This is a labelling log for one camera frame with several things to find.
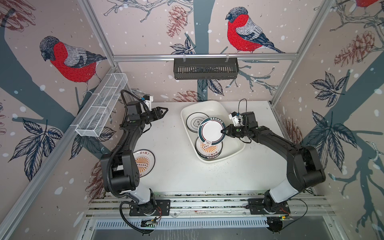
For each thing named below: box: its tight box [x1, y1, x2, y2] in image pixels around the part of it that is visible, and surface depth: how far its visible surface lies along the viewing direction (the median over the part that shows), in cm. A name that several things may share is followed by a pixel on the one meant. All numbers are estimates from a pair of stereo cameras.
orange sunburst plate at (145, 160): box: [132, 149, 156, 178], surface depth 92 cm
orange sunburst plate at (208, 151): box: [195, 137, 224, 160], surface depth 94 cm
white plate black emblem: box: [186, 112, 210, 133], surface depth 110 cm
